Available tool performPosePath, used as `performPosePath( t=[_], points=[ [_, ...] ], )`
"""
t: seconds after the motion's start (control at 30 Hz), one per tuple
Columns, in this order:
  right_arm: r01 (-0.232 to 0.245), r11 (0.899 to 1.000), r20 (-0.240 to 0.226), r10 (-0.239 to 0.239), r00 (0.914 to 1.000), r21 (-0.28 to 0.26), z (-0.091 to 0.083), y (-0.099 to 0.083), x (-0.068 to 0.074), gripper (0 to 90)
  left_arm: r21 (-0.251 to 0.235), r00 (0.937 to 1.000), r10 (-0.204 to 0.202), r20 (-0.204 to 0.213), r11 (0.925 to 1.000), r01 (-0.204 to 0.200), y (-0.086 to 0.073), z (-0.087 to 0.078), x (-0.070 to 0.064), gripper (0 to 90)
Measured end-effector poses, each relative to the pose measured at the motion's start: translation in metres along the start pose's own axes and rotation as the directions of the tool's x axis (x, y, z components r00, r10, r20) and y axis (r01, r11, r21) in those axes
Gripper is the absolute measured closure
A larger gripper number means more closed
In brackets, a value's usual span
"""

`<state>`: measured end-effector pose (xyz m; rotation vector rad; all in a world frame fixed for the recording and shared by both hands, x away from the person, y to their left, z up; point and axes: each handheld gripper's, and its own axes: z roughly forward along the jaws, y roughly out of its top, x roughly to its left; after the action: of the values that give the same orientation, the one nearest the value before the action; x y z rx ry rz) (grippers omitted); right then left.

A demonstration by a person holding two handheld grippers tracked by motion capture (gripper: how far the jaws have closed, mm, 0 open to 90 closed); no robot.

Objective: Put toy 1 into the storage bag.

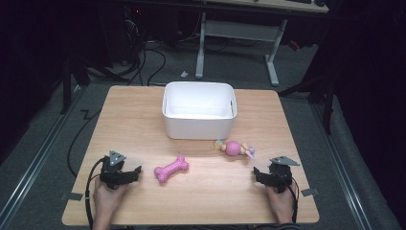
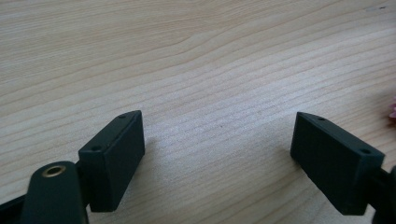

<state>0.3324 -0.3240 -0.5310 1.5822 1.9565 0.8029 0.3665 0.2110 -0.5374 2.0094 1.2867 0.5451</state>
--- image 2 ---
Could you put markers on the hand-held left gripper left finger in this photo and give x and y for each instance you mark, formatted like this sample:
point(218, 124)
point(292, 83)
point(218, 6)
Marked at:
point(110, 163)

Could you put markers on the pink spiky bone toy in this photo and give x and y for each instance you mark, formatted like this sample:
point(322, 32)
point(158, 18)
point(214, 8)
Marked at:
point(393, 109)

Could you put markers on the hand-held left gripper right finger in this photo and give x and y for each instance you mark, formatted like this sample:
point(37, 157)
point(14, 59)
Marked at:
point(334, 166)

